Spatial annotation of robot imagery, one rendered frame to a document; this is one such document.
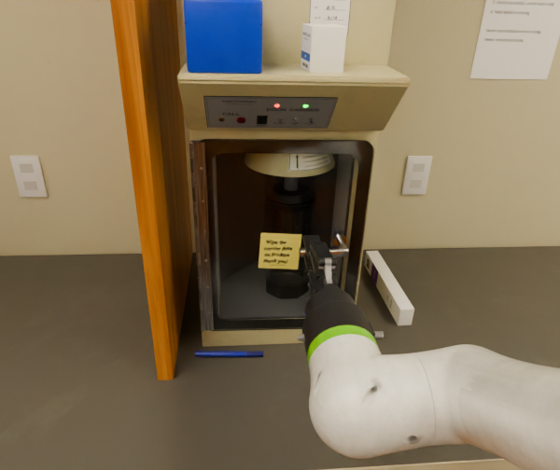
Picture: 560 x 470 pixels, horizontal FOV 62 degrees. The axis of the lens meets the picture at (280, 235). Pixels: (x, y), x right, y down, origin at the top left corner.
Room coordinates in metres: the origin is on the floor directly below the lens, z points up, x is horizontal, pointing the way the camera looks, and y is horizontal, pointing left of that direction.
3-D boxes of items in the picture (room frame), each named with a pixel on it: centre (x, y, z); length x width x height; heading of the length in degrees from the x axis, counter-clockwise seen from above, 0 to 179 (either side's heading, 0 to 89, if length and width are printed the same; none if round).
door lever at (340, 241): (0.74, -0.08, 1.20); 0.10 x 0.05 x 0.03; 95
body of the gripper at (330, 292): (0.57, -0.08, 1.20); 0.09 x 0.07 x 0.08; 6
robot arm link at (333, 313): (0.49, -0.09, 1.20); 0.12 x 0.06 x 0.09; 96
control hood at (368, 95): (0.72, -0.01, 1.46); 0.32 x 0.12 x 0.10; 96
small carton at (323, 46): (0.72, -0.05, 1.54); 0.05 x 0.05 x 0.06; 13
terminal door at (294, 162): (0.76, 0.00, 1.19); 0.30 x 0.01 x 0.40; 95
